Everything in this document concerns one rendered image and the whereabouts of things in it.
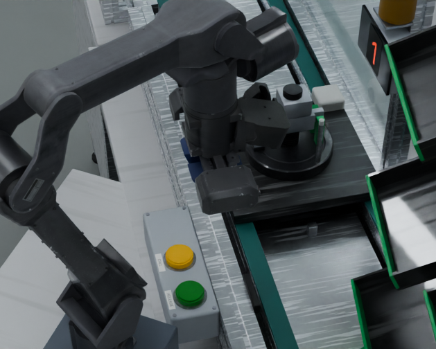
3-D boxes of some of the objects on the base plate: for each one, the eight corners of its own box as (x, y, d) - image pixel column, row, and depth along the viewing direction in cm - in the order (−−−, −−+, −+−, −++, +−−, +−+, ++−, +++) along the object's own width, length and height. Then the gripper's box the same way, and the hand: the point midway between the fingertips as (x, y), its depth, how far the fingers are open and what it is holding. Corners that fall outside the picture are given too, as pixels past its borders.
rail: (246, 442, 136) (248, 397, 128) (130, 50, 197) (127, 3, 190) (285, 434, 136) (290, 388, 129) (158, 46, 198) (155, 0, 191)
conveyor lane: (280, 403, 140) (283, 361, 133) (161, 46, 198) (159, 3, 191) (471, 363, 145) (484, 320, 138) (300, 25, 203) (303, -17, 196)
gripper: (164, 48, 114) (171, 149, 125) (201, 160, 101) (204, 260, 112) (218, 40, 115) (220, 140, 126) (260, 149, 102) (258, 251, 113)
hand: (212, 176), depth 117 cm, fingers closed
